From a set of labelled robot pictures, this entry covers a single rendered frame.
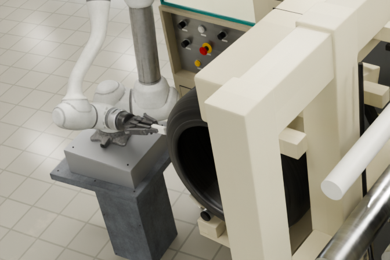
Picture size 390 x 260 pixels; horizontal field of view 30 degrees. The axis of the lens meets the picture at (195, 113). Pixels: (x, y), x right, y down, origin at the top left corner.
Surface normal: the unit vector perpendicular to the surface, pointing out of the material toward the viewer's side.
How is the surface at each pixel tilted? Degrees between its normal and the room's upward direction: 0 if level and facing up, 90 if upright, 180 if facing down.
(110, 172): 90
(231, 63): 0
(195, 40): 90
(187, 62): 90
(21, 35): 0
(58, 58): 0
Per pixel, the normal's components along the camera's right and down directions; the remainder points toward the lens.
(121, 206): -0.47, 0.58
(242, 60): -0.15, -0.80
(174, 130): -0.73, 0.41
